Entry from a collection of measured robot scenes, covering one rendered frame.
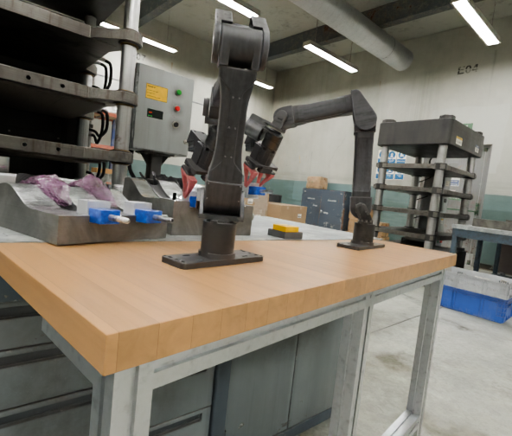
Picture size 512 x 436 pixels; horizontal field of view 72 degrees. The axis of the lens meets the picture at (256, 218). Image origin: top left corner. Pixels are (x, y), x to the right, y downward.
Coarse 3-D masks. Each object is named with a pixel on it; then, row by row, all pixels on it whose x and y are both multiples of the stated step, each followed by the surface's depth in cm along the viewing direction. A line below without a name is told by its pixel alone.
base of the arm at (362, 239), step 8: (360, 224) 108; (368, 224) 107; (360, 232) 108; (368, 232) 108; (352, 240) 110; (360, 240) 108; (368, 240) 108; (352, 248) 102; (360, 248) 103; (368, 248) 107
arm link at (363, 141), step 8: (360, 136) 107; (368, 136) 106; (360, 144) 107; (368, 144) 107; (360, 152) 108; (368, 152) 107; (360, 160) 108; (368, 160) 107; (360, 168) 108; (368, 168) 107; (360, 176) 108; (368, 176) 107; (352, 184) 110; (360, 184) 108; (368, 184) 107; (352, 192) 109; (360, 192) 107; (368, 192) 107; (352, 200) 108; (360, 200) 107; (368, 200) 107; (352, 208) 108; (368, 208) 107
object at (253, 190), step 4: (252, 184) 122; (256, 184) 123; (244, 188) 123; (248, 188) 121; (252, 188) 120; (256, 188) 118; (260, 188) 119; (264, 188) 120; (244, 192) 122; (248, 192) 121; (252, 192) 120; (256, 192) 118; (260, 192) 119; (264, 192) 118; (268, 192) 116; (272, 192) 116; (244, 196) 122; (248, 196) 122; (252, 196) 123; (256, 196) 124
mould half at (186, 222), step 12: (132, 180) 112; (144, 180) 116; (132, 192) 112; (144, 192) 109; (168, 192) 115; (180, 192) 118; (156, 204) 98; (168, 204) 92; (180, 204) 91; (168, 216) 92; (180, 216) 92; (192, 216) 94; (252, 216) 107; (168, 228) 92; (180, 228) 92; (192, 228) 94; (240, 228) 104
